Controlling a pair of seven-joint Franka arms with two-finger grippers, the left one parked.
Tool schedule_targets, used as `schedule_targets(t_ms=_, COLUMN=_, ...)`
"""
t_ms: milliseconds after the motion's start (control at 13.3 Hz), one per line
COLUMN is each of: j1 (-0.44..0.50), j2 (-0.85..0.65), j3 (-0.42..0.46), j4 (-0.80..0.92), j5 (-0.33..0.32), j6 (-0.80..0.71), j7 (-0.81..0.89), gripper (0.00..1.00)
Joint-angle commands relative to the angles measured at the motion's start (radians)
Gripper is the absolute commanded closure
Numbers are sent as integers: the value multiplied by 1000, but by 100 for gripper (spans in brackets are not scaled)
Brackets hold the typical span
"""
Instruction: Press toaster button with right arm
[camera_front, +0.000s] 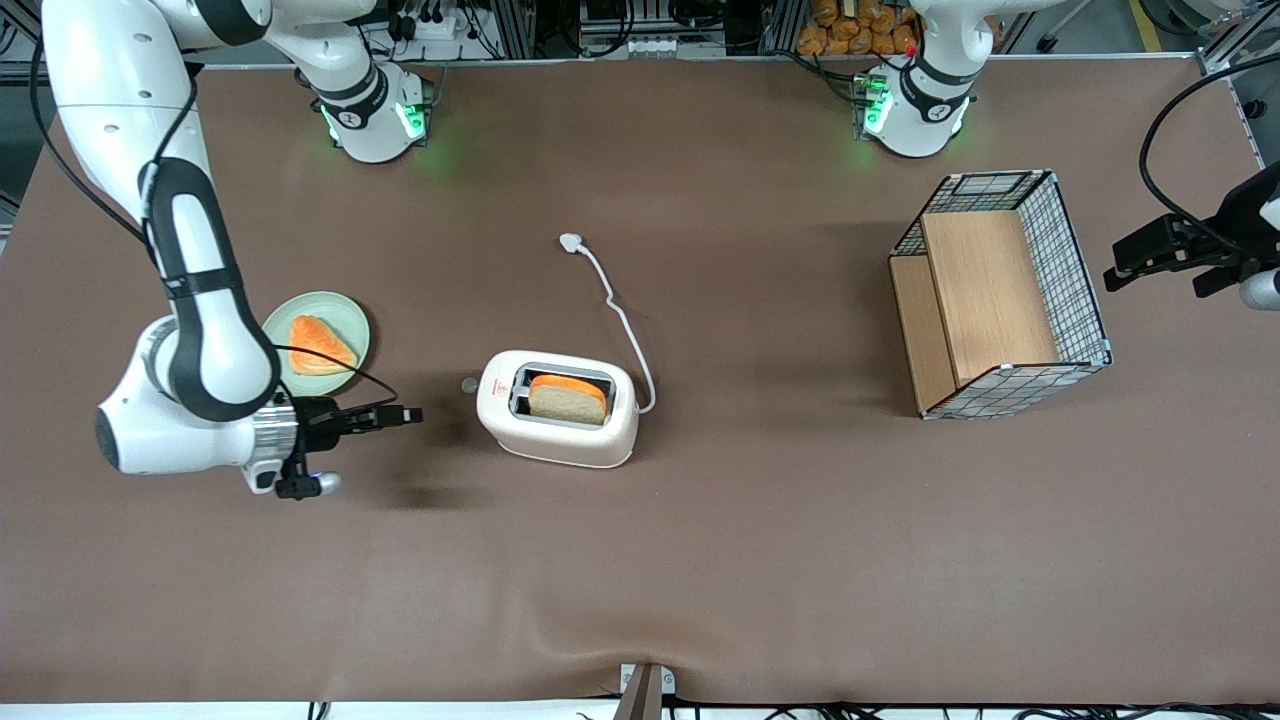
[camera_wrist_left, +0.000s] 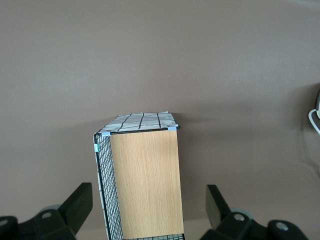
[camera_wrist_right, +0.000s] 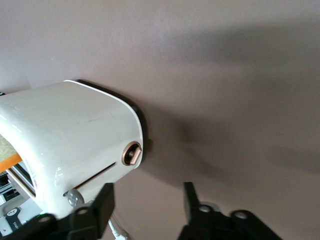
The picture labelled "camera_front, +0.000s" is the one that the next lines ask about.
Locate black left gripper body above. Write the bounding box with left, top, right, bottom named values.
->
left=1213, top=163, right=1280, bottom=267

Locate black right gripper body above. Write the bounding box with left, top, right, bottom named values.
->
left=293, top=395, right=349, bottom=453

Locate white two-slot toaster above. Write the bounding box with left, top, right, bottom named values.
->
left=475, top=349, right=641, bottom=470

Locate orange triangular pastry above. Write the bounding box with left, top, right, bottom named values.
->
left=289, top=314, right=360, bottom=378

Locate pale green round plate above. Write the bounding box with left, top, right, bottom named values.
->
left=261, top=290, right=372, bottom=399

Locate wooden stepped shelf insert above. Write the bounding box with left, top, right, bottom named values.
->
left=889, top=209, right=1062, bottom=414

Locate bread slice with orange crust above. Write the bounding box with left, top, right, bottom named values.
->
left=527, top=375, right=610, bottom=427

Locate bag of orange buns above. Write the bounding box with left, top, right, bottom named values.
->
left=794, top=0, right=923, bottom=58

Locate white power strip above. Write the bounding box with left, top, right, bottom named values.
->
left=392, top=4, right=483, bottom=43

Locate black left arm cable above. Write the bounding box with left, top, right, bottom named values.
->
left=1139, top=54, right=1280, bottom=252

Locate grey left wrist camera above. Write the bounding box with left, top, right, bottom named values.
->
left=1193, top=262, right=1280, bottom=312

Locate wire mesh basket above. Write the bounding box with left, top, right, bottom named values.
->
left=887, top=168, right=1115, bottom=422

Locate white toaster power cord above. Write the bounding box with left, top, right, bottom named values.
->
left=557, top=231, right=659, bottom=416

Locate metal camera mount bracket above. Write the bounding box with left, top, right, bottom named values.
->
left=611, top=661, right=677, bottom=720

